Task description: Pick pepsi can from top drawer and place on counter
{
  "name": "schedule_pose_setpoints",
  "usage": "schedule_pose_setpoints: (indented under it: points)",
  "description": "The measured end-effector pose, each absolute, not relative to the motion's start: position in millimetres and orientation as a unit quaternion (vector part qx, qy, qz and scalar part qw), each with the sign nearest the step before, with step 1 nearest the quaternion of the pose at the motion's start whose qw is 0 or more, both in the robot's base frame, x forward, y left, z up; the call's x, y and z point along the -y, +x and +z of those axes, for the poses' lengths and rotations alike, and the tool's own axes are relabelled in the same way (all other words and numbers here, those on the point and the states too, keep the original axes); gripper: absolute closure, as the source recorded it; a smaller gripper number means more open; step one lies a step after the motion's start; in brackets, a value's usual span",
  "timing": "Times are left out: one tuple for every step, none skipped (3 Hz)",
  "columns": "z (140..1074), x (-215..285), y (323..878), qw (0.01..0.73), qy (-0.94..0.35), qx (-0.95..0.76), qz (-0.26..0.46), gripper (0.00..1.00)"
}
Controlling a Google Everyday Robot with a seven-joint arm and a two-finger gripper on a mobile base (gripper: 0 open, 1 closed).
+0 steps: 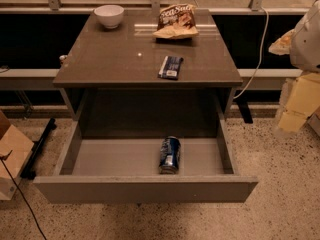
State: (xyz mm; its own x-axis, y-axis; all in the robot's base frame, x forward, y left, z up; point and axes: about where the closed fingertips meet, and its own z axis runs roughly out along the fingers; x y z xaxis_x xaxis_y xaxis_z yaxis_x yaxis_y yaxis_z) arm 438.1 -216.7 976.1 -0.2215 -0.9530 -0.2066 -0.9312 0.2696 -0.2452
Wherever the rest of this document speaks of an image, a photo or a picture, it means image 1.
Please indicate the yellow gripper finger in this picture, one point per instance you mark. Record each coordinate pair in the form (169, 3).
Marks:
(282, 45)
(303, 101)

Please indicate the blue pepsi can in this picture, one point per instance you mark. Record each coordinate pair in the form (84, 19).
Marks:
(169, 155)

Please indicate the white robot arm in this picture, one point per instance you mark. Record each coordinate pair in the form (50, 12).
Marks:
(302, 44)

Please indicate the grey cabinet counter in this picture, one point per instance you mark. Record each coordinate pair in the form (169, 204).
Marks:
(110, 81)

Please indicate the grey open drawer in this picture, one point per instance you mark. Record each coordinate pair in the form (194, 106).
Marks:
(127, 171)

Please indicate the brown chip bag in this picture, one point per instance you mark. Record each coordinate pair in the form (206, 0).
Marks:
(176, 22)

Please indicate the blue snack packet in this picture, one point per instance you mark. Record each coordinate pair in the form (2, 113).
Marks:
(170, 67)

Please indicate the white ceramic bowl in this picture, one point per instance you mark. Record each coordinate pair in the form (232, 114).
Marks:
(110, 16)

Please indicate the small metal knob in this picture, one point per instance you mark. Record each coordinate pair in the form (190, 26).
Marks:
(62, 59)

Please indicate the black bar on floor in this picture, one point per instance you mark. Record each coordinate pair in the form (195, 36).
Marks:
(28, 171)

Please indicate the cardboard box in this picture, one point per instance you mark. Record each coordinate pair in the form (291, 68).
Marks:
(17, 147)

